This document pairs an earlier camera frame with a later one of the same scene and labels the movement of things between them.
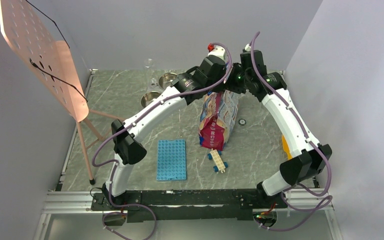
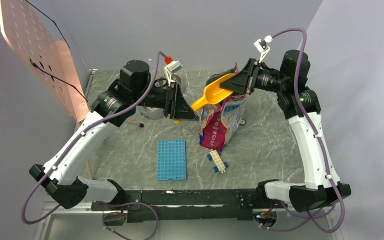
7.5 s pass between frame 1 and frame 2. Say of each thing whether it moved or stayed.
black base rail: stayed
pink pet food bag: moved
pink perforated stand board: stayed
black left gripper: moved
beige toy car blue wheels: stayed
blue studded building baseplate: stayed
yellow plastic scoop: moved
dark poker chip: stayed
